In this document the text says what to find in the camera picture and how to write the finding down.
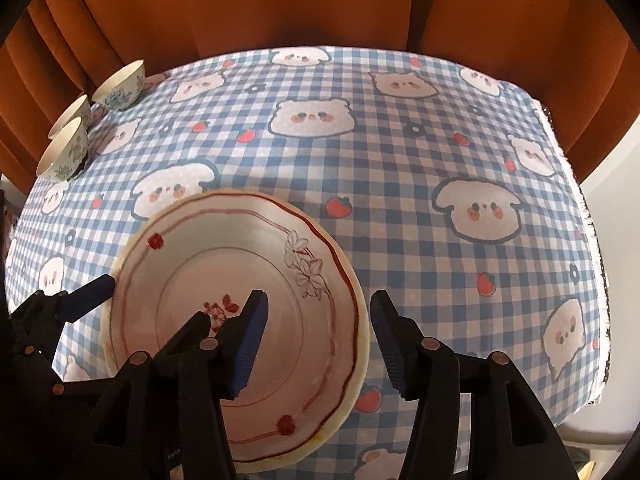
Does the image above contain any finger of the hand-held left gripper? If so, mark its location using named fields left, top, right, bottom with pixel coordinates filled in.
left=11, top=274, right=116, bottom=357

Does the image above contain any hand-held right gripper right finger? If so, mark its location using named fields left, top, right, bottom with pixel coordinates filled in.
left=370, top=290, right=576, bottom=480

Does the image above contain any blue checkered cartoon tablecloth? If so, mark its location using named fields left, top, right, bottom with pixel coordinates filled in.
left=2, top=46, right=612, bottom=480

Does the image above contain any orange curtain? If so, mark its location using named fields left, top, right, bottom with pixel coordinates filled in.
left=0, top=0, right=640, bottom=201

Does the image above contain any white blue floral bowl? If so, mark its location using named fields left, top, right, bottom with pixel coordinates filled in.
left=48, top=94, right=92, bottom=140
left=36, top=116, right=90, bottom=183
left=91, top=60, right=146, bottom=111

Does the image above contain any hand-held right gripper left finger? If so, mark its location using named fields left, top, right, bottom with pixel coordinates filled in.
left=70, top=288, right=271, bottom=480

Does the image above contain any red-rimmed white plate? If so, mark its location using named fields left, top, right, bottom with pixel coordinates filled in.
left=105, top=191, right=363, bottom=466

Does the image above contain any scalloped yellow floral plate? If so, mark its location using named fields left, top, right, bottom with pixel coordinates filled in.
left=102, top=187, right=371, bottom=474

